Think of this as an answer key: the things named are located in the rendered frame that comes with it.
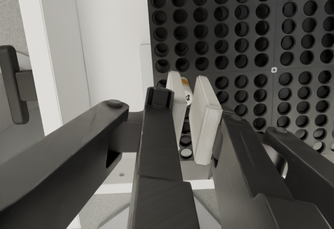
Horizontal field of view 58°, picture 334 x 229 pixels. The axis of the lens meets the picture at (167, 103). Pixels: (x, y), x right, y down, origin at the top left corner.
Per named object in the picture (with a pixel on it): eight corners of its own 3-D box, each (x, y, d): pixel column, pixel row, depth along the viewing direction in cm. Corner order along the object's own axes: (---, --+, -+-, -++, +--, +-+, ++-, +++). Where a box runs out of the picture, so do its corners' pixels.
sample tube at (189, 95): (187, 91, 25) (191, 108, 20) (173, 88, 25) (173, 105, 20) (190, 76, 24) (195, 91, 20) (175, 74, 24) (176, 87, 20)
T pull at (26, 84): (19, 121, 29) (12, 126, 28) (2, 44, 27) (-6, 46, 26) (55, 119, 29) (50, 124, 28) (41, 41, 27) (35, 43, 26)
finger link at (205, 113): (207, 105, 14) (223, 108, 14) (197, 74, 20) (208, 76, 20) (194, 164, 14) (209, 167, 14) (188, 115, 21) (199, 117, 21)
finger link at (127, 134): (163, 162, 13) (92, 151, 12) (163, 119, 17) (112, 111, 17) (170, 129, 12) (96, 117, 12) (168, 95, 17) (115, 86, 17)
